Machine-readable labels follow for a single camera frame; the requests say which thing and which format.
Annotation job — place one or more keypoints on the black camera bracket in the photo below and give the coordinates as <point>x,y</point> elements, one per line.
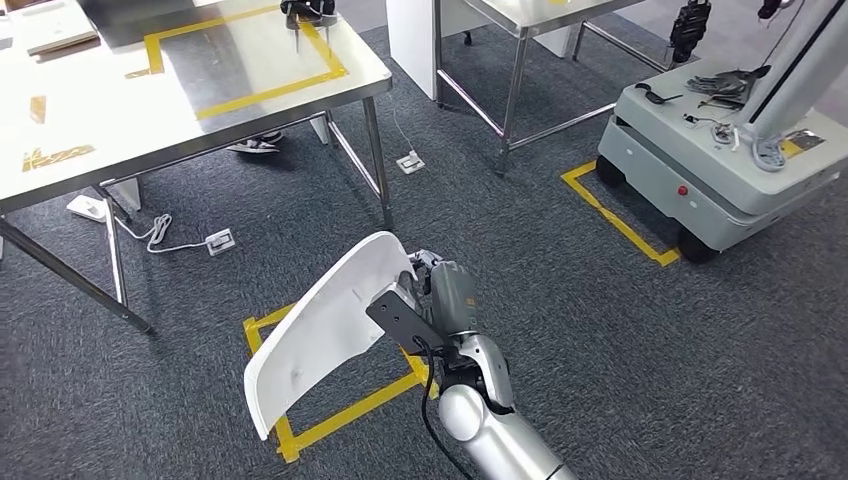
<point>404,321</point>

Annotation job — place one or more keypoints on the wide gold tape mark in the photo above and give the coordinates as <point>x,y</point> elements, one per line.
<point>56,158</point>

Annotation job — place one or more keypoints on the small gold tape mark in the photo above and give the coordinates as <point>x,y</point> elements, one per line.
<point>38,109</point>

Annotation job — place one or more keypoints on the white plastic shell part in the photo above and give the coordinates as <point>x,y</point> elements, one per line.
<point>318,338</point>

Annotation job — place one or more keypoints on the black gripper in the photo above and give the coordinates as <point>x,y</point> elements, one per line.
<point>689,30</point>

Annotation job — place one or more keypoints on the steel table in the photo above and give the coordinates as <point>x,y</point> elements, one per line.
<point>523,13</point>

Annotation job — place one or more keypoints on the silver black robot right arm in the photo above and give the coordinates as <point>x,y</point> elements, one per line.
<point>497,444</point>

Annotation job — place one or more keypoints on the grey mobile robot base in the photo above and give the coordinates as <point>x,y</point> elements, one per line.
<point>696,172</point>

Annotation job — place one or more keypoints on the grey robot column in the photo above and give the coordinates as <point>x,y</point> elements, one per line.
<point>795,73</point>

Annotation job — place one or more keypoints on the black handheld controller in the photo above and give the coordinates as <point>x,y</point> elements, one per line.
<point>308,10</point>

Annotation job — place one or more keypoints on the person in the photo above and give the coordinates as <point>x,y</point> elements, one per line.
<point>255,144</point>

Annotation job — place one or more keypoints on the yellow tape frame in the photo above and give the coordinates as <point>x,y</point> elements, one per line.
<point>265,94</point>

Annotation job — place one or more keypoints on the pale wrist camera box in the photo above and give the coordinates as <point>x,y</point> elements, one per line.
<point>490,368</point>

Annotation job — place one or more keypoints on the steel workbench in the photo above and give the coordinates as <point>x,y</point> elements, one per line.
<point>99,99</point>

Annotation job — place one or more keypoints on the grey mechanical hand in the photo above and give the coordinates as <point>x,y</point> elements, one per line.
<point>725,86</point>

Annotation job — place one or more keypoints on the white desk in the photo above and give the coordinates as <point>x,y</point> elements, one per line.
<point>411,46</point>

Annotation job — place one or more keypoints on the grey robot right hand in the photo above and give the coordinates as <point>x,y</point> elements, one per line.
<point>457,298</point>

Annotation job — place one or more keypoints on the white floor socket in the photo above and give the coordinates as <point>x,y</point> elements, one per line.
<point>411,162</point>
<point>220,242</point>

